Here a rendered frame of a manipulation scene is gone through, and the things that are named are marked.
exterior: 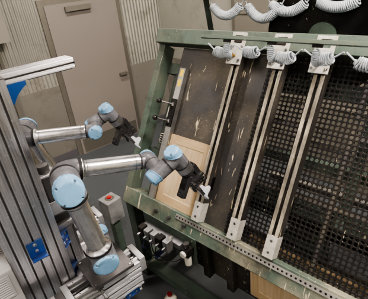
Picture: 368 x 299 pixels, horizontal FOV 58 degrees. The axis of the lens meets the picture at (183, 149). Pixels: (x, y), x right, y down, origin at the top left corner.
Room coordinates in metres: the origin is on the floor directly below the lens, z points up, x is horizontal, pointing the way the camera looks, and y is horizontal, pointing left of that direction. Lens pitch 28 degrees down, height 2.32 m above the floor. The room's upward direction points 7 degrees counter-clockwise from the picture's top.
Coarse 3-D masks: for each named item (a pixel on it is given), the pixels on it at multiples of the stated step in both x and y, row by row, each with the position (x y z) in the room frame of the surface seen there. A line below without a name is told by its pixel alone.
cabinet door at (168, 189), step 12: (180, 144) 2.06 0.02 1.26; (192, 144) 1.99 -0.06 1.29; (204, 144) 1.93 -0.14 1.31; (192, 156) 1.95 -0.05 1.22; (204, 156) 1.89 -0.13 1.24; (168, 180) 1.98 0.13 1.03; (180, 180) 1.92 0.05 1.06; (168, 192) 1.93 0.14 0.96; (192, 192) 1.82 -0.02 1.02; (168, 204) 1.88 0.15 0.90; (180, 204) 1.83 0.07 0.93; (192, 204) 1.77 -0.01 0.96
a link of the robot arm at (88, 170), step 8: (144, 152) 1.40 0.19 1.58; (152, 152) 1.41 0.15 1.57; (72, 160) 1.25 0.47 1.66; (80, 160) 1.26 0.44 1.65; (88, 160) 1.28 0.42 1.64; (96, 160) 1.29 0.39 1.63; (104, 160) 1.29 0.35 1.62; (112, 160) 1.30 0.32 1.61; (120, 160) 1.31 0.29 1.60; (128, 160) 1.32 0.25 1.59; (136, 160) 1.33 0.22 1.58; (144, 160) 1.34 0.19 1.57; (80, 168) 1.23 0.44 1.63; (88, 168) 1.25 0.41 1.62; (96, 168) 1.26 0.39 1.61; (104, 168) 1.27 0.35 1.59; (112, 168) 1.28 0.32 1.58; (120, 168) 1.29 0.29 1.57; (128, 168) 1.31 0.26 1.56; (136, 168) 1.33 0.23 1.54; (144, 168) 1.35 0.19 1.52; (80, 176) 1.22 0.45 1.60; (88, 176) 1.25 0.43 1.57
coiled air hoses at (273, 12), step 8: (304, 0) 2.30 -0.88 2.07; (320, 0) 2.18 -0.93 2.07; (328, 0) 2.16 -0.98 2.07; (352, 0) 2.05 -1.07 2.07; (360, 0) 2.04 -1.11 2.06; (216, 8) 2.75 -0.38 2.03; (232, 8) 2.64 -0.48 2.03; (240, 8) 2.60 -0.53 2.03; (248, 8) 2.53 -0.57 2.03; (272, 8) 2.40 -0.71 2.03; (280, 8) 2.36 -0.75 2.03; (288, 8) 2.33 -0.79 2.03; (296, 8) 2.28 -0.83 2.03; (304, 8) 2.26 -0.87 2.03; (320, 8) 2.18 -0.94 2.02; (336, 8) 2.16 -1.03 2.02; (344, 8) 2.12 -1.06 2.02; (352, 8) 2.06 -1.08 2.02; (216, 16) 2.75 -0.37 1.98; (224, 16) 2.68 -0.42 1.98; (232, 16) 2.64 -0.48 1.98; (256, 16) 2.48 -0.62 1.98; (264, 16) 2.44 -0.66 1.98; (272, 16) 2.40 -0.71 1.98; (280, 16) 2.37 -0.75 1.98; (288, 16) 2.34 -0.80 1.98
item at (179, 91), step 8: (184, 72) 2.29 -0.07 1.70; (184, 80) 2.29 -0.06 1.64; (176, 88) 2.28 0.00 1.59; (176, 96) 2.25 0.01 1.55; (176, 112) 2.20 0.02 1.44; (168, 128) 2.16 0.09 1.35; (168, 136) 2.13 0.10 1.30; (168, 144) 2.12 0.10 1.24; (160, 152) 2.11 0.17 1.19; (152, 184) 2.03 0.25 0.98; (152, 192) 1.99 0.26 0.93
